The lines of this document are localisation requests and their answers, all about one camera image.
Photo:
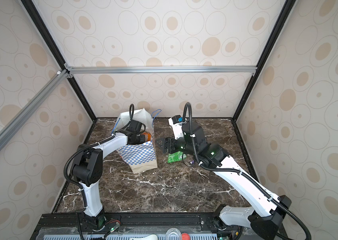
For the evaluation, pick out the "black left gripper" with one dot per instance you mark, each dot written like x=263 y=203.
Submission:
x=142 y=138

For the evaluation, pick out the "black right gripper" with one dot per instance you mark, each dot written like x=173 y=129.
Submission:
x=170 y=140

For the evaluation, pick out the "green chips snack packet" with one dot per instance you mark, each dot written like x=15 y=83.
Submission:
x=176 y=157

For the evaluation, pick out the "orange Fox's candy packet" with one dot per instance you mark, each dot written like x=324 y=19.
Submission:
x=148 y=136

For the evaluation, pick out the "blue checkered paper bag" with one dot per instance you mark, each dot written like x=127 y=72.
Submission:
x=142 y=157

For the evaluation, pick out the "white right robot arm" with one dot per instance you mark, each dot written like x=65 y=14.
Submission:
x=267 y=210

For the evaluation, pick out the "clear plastic bottle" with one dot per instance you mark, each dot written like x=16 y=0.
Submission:
x=173 y=234

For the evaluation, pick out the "red cap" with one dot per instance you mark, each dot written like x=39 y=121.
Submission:
x=185 y=236

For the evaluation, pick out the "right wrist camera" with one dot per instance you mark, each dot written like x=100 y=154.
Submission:
x=176 y=123

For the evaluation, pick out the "horizontal aluminium rail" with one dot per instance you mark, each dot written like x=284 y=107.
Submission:
x=162 y=70

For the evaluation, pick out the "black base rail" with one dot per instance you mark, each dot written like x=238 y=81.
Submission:
x=122 y=226

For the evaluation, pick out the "left slanted aluminium rail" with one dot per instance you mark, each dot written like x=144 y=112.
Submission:
x=25 y=113

